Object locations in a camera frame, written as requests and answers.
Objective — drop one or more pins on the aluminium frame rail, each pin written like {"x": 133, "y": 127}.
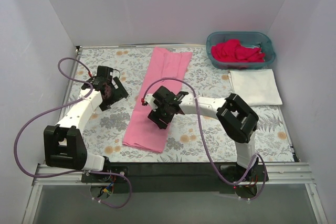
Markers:
{"x": 177, "y": 193}

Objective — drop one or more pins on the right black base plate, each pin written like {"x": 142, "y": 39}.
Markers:
{"x": 234, "y": 173}

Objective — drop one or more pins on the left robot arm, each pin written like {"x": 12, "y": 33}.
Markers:
{"x": 63, "y": 143}

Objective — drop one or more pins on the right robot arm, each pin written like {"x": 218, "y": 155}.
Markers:
{"x": 237, "y": 118}

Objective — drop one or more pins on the red t shirt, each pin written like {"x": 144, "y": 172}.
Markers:
{"x": 233, "y": 51}

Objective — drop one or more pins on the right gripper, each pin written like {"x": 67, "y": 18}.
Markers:
{"x": 158, "y": 116}

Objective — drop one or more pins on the pink t shirt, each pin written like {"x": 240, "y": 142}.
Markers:
{"x": 148, "y": 126}

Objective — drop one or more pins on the folded white t shirt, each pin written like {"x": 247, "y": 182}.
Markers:
{"x": 255, "y": 87}

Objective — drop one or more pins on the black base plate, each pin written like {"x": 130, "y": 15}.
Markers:
{"x": 111, "y": 174}
{"x": 234, "y": 173}

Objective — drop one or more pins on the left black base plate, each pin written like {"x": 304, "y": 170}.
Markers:
{"x": 111, "y": 174}

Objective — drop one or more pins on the teal plastic basket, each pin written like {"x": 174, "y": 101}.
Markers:
{"x": 249, "y": 39}

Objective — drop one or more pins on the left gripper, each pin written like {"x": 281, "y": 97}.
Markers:
{"x": 117, "y": 93}

